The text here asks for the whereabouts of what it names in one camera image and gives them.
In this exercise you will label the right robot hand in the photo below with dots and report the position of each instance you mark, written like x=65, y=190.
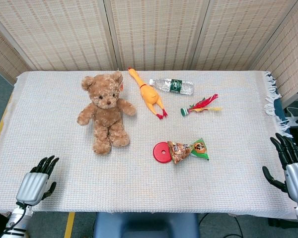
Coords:
x=294, y=177

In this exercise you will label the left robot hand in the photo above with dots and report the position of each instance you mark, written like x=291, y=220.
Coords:
x=32, y=184

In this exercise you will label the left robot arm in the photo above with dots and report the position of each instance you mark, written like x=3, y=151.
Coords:
x=16, y=221

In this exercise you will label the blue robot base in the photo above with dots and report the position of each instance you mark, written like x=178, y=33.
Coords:
x=146, y=225

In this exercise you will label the brown teddy bear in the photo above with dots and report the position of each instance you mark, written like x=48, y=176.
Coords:
x=105, y=110

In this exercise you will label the white woven tablecloth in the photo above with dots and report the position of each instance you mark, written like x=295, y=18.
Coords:
x=139, y=173

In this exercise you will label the green orange snack bag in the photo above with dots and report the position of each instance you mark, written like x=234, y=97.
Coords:
x=186, y=151

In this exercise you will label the red feather shuttlecock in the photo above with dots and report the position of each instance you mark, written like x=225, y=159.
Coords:
x=201, y=105

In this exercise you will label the red plastic disc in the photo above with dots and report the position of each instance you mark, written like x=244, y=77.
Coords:
x=161, y=152

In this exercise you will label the yellow rubber chicken toy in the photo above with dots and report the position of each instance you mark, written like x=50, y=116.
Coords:
x=149, y=95

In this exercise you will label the clear plastic water bottle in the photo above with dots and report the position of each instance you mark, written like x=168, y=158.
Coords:
x=172, y=86

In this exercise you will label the woven folding screen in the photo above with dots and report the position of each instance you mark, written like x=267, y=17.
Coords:
x=149, y=34

